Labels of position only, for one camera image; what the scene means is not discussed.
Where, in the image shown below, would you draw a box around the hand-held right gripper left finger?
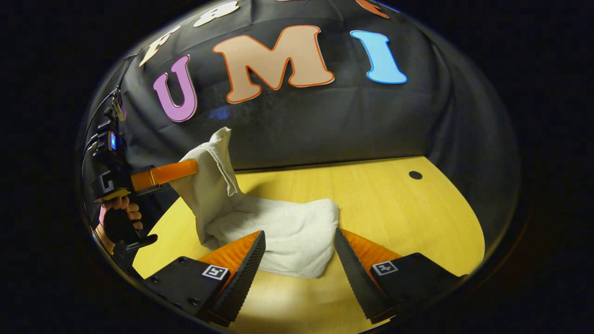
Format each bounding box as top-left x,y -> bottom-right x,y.
144,231 -> 266,328

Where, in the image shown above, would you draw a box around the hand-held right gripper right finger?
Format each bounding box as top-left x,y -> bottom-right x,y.
334,227 -> 469,324

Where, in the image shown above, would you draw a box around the white jeans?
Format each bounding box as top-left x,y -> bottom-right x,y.
169,127 -> 340,279

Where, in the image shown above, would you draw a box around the black backdrop cloth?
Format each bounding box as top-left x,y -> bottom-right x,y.
78,0 -> 521,242

